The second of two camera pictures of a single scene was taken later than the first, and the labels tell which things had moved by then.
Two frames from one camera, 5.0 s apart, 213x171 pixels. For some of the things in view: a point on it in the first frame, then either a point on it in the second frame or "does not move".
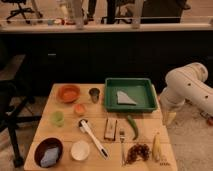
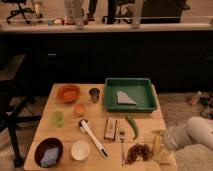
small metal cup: x=94 y=93 does not move
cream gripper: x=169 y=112 → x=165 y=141
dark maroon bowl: x=42 y=147 does not move
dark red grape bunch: x=141 y=151 does not move
